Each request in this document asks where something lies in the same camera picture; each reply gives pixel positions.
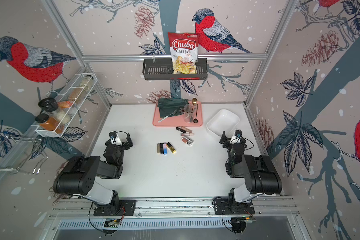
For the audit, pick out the Chuba cassava chips bag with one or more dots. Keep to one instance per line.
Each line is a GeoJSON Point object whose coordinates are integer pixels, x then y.
{"type": "Point", "coordinates": [184, 52]}

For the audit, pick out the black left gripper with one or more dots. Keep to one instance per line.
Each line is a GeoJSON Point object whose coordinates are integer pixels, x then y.
{"type": "Point", "coordinates": [124, 141]}

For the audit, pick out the gold black lipstick tube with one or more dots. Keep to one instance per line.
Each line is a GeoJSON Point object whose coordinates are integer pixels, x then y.
{"type": "Point", "coordinates": [171, 148]}

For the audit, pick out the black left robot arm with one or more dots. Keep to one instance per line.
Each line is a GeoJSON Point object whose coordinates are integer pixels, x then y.
{"type": "Point", "coordinates": [78, 177]}

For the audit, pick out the clear red lipstick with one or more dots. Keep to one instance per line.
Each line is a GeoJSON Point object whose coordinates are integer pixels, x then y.
{"type": "Point", "coordinates": [187, 140]}

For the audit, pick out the aluminium front rail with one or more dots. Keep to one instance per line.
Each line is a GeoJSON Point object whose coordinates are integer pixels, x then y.
{"type": "Point", "coordinates": [196, 207]}

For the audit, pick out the black lid spice jar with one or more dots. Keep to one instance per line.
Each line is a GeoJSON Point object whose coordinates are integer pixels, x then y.
{"type": "Point", "coordinates": [50, 105]}

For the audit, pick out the black gold lip gloss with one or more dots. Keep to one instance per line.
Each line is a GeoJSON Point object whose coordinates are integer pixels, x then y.
{"type": "Point", "coordinates": [184, 130]}

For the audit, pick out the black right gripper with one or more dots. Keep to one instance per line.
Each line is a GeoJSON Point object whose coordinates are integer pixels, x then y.
{"type": "Point", "coordinates": [226, 140]}

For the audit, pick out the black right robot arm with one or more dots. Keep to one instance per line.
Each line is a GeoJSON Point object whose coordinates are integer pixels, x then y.
{"type": "Point", "coordinates": [259, 174]}

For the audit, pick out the gold long spoon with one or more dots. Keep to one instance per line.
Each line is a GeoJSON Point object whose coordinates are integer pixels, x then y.
{"type": "Point", "coordinates": [194, 110]}

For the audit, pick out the pink silicone mat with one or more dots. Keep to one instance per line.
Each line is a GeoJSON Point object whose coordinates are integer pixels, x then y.
{"type": "Point", "coordinates": [178, 121]}

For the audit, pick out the clear ribbed glass cup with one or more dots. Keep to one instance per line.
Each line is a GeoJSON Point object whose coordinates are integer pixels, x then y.
{"type": "Point", "coordinates": [188, 113]}

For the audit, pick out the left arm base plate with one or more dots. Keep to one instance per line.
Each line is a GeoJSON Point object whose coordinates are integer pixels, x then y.
{"type": "Point", "coordinates": [121, 208]}

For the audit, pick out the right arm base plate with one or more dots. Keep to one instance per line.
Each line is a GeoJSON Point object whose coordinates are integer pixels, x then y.
{"type": "Point", "coordinates": [222, 206]}

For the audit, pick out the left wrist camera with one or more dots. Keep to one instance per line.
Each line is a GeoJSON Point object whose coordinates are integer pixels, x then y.
{"type": "Point", "coordinates": [115, 139]}

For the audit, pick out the dark green cloth napkin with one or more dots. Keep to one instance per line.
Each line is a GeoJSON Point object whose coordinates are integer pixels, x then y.
{"type": "Point", "coordinates": [167, 106]}

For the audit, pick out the orange spice jar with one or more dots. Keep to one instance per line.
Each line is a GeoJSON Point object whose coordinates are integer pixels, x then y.
{"type": "Point", "coordinates": [49, 123]}

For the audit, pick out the beige lipstick tube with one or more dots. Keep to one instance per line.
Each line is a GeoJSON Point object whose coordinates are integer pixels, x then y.
{"type": "Point", "coordinates": [158, 148]}

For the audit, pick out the metal wire hook rack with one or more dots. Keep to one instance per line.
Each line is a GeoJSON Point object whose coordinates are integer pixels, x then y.
{"type": "Point", "coordinates": [22, 155]}

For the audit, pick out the white storage box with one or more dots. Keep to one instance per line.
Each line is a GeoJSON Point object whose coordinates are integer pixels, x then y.
{"type": "Point", "coordinates": [223, 121]}

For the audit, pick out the white handled fork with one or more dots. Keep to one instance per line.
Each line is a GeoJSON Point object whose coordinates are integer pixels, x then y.
{"type": "Point", "coordinates": [164, 118]}

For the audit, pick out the pink blue lipstick tube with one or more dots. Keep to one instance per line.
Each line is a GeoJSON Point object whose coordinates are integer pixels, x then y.
{"type": "Point", "coordinates": [165, 152]}

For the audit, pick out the black wall basket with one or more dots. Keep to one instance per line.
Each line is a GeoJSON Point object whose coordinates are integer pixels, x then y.
{"type": "Point", "coordinates": [161, 69]}

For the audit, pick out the white wire spice rack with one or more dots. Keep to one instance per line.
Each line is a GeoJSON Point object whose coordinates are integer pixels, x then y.
{"type": "Point", "coordinates": [71, 101]}

